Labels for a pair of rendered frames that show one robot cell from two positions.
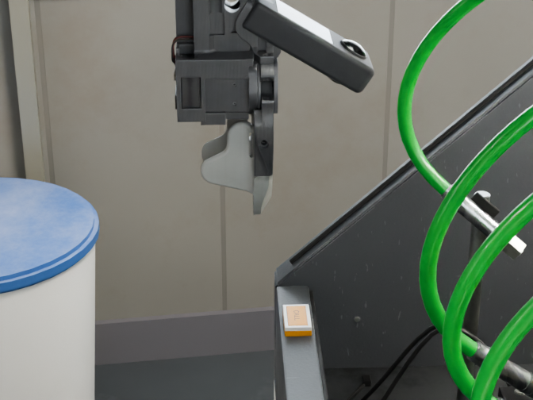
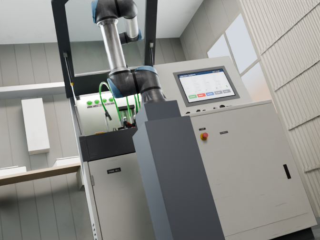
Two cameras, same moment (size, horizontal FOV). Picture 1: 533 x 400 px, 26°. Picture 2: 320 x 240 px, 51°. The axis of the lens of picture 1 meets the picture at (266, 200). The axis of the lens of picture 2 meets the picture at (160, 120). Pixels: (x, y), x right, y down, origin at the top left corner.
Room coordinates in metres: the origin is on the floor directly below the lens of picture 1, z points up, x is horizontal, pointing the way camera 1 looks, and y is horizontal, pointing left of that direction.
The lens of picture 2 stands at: (1.23, 2.04, 0.35)
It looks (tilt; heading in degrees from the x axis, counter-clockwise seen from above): 16 degrees up; 256
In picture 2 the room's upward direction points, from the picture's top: 15 degrees counter-clockwise
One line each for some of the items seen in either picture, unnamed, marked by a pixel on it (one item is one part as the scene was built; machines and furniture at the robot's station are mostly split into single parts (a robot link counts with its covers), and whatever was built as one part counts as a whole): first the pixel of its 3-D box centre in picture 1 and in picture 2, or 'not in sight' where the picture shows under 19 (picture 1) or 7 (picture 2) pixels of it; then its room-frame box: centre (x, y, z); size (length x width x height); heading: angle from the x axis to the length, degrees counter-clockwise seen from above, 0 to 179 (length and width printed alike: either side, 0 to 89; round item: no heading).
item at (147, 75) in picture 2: not in sight; (146, 80); (0.84, 0.42, 1.07); 0.13 x 0.12 x 0.14; 169
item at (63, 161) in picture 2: not in sight; (68, 164); (1.43, -2.06, 1.24); 0.37 x 0.36 x 0.09; 9
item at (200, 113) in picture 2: not in sight; (223, 113); (0.20, -0.16, 0.96); 0.70 x 0.22 x 0.03; 2
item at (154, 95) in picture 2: not in sight; (153, 99); (0.83, 0.42, 0.95); 0.15 x 0.15 x 0.10
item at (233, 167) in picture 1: (236, 171); not in sight; (0.88, 0.02, 1.25); 0.06 x 0.03 x 0.09; 92
